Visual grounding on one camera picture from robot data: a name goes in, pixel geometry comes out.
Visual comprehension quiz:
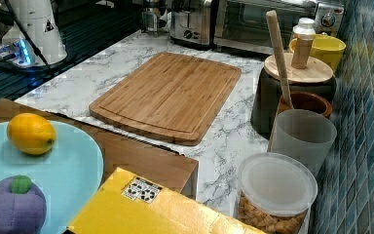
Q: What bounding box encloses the silver toaster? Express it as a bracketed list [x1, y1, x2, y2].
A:
[169, 0, 219, 48]

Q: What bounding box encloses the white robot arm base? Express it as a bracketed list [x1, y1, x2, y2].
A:
[0, 0, 67, 68]

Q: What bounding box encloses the silver toaster oven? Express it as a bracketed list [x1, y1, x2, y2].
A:
[213, 0, 345, 55]

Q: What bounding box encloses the bamboo cutting board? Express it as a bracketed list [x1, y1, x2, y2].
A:
[89, 52, 241, 145]

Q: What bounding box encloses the yellow cardboard box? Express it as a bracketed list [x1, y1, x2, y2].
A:
[67, 168, 265, 234]

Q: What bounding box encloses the glass jar at back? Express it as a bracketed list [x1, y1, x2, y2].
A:
[141, 0, 167, 33]

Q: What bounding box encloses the clear jar with snacks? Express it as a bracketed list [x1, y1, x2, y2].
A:
[235, 152, 318, 234]

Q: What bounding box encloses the brown ceramic cup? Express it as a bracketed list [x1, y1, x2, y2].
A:
[267, 90, 333, 153]

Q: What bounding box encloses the frosted plastic cup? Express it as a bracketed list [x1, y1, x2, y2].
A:
[268, 109, 337, 176]

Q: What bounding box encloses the black canister with wooden lid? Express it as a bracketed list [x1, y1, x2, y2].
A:
[250, 39, 336, 137]

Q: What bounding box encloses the light blue plate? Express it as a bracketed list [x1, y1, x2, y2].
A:
[0, 121, 103, 234]

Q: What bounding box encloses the wooden pestle stick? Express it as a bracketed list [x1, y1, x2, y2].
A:
[266, 10, 293, 108]

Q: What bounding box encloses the white lidded bottle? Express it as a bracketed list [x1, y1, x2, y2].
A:
[292, 18, 316, 40]

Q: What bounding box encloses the yellow lemon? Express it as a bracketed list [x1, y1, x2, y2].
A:
[7, 113, 57, 155]

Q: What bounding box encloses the yellow bowl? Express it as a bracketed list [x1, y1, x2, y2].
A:
[306, 34, 346, 74]

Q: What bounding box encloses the purple plush eggplant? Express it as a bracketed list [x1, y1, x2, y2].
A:
[0, 175, 47, 234]

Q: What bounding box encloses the black cable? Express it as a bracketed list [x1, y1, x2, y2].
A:
[1, 0, 55, 76]

